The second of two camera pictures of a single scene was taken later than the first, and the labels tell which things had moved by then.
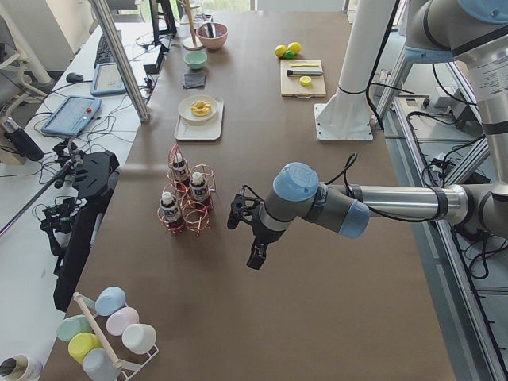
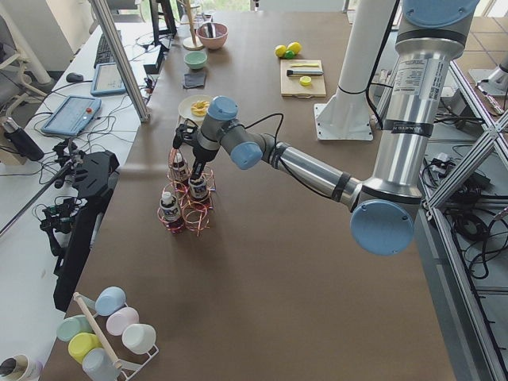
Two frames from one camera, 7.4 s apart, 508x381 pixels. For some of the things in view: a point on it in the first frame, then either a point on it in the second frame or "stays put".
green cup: [73, 325] stays put
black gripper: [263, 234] -> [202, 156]
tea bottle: [198, 186] stays put
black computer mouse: [74, 78] stays put
